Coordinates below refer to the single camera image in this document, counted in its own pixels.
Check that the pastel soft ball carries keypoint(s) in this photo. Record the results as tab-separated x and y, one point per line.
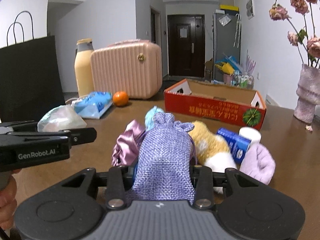
60	118

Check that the pink satin drawstring pouch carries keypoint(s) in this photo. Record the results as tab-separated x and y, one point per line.
127	146

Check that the lavender burlap drawstring pouch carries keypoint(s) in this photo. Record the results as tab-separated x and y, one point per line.
163	162

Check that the yellow white plush toy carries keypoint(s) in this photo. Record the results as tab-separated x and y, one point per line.
211	149

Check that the person's left hand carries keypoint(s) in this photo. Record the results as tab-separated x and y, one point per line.
8	204

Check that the black paper shopping bag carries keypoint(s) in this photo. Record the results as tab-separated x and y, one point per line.
30	80

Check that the blue tissue pack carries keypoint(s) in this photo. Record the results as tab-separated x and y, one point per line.
93	106

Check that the cream yellow bottle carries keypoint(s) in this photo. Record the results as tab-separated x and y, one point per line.
82	66

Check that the orange mandarin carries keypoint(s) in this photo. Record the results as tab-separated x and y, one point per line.
120	99

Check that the light blue plush toy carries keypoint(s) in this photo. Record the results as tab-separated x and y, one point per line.
149	124

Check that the pink ribbed cosmetic case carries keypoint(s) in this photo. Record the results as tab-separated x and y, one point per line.
133	66

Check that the dark entrance door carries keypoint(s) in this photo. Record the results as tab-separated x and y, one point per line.
186	45

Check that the blue milk carton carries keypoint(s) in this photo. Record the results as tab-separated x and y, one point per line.
238	145

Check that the red cardboard fruit box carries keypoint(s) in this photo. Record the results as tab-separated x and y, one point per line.
231	105

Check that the white round lid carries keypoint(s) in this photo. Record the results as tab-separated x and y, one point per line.
251	134

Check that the metal utility cart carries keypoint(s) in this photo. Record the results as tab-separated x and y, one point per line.
242	80

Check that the grey refrigerator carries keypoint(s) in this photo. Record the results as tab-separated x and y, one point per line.
226	35

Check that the lavender fuzzy sock roll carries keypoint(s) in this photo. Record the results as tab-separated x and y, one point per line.
258	163

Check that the yellow box atop refrigerator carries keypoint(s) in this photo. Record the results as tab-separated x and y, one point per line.
229	7

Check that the purple textured vase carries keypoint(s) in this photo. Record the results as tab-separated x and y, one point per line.
308	94

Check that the dried pink roses bouquet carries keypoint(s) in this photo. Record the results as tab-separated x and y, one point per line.
304	37

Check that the white wall panel box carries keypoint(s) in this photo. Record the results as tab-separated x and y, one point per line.
250	10

